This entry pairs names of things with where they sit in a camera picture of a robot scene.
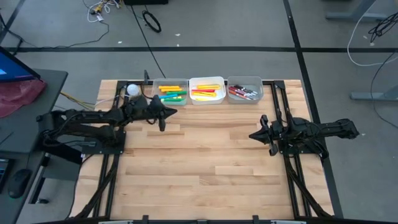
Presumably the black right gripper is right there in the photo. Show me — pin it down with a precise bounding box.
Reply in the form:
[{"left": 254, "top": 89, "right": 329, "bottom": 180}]
[{"left": 248, "top": 114, "right": 282, "bottom": 157}]

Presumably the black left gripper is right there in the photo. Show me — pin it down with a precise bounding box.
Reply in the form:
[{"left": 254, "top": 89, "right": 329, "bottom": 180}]
[{"left": 148, "top": 93, "right": 178, "bottom": 133}]

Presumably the yellow Sharpie highlighter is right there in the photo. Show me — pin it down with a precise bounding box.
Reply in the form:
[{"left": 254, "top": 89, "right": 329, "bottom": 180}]
[{"left": 192, "top": 91, "right": 218, "bottom": 98}]

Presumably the orange Expo marker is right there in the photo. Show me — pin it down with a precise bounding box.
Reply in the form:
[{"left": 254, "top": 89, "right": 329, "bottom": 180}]
[{"left": 229, "top": 89, "right": 254, "bottom": 101}]

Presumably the black Expo marker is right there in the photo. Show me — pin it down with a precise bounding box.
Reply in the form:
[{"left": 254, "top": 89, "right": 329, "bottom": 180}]
[{"left": 233, "top": 84, "right": 259, "bottom": 95}]

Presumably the red Expo marker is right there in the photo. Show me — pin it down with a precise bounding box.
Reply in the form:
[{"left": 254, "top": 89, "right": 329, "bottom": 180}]
[{"left": 228, "top": 86, "right": 249, "bottom": 98}]

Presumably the translucent plastic bin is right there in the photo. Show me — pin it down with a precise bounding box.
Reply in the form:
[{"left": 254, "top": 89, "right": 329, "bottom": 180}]
[{"left": 151, "top": 78, "right": 189, "bottom": 107}]

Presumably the white plastic bin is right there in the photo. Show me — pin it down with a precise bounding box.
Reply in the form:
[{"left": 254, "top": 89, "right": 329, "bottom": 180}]
[{"left": 188, "top": 76, "right": 227, "bottom": 106}]

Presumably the white light bulb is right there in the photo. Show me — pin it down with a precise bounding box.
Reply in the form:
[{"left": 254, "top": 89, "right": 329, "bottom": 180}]
[{"left": 126, "top": 83, "right": 141, "bottom": 98}]

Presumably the pale grey plastic bin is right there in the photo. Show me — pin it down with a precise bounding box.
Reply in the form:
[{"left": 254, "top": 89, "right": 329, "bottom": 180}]
[{"left": 226, "top": 76, "right": 265, "bottom": 105}]

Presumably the grey desk leg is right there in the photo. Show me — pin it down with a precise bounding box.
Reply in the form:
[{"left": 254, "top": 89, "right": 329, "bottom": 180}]
[
  {"left": 325, "top": 0, "right": 398, "bottom": 22},
  {"left": 350, "top": 83, "right": 398, "bottom": 102}
]

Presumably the black desk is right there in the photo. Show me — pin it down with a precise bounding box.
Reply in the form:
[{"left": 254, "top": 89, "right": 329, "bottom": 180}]
[{"left": 0, "top": 68, "right": 82, "bottom": 224}]

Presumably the red cloth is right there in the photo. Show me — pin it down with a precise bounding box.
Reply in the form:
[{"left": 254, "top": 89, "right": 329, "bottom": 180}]
[{"left": 0, "top": 78, "right": 48, "bottom": 119}]

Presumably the laptop with blue screen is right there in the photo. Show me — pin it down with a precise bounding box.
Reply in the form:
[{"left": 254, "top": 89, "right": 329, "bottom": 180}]
[{"left": 0, "top": 45, "right": 42, "bottom": 83}]

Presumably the black computer mouse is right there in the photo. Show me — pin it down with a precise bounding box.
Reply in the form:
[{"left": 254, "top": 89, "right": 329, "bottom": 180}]
[{"left": 7, "top": 168, "right": 33, "bottom": 200}]

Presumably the long black floor cable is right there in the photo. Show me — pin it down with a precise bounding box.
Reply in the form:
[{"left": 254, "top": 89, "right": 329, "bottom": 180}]
[{"left": 129, "top": 4, "right": 167, "bottom": 79}]

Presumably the coiled black cable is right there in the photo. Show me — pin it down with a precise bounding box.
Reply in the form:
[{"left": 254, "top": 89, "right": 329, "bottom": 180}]
[{"left": 141, "top": 10, "right": 162, "bottom": 34}]

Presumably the white cable bundle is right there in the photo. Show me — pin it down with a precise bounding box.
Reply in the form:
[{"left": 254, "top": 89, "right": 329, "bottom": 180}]
[{"left": 81, "top": 0, "right": 121, "bottom": 24}]

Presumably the long white floor cable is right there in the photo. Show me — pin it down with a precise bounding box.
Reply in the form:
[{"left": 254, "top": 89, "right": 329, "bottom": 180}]
[{"left": 346, "top": 0, "right": 398, "bottom": 67}]

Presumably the tangled black cable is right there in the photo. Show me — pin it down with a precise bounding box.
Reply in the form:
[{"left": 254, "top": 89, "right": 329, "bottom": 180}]
[{"left": 368, "top": 11, "right": 398, "bottom": 44}]

